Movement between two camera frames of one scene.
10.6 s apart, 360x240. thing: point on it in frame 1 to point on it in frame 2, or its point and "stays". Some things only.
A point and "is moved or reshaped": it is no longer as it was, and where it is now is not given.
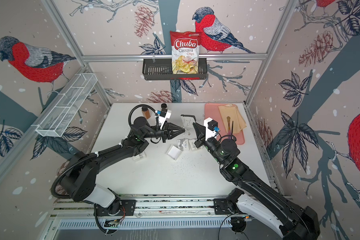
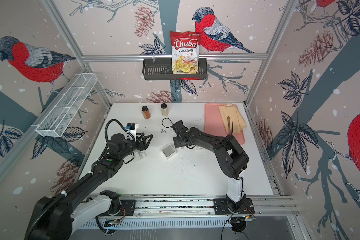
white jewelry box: x=173 y=152 is moved or reshaped
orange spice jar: x=146 y=112 stays
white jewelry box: x=139 y=156 stays
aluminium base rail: x=66 y=208 stays
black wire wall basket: x=161 y=69 stays
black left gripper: x=166 y=132 to x=145 y=145
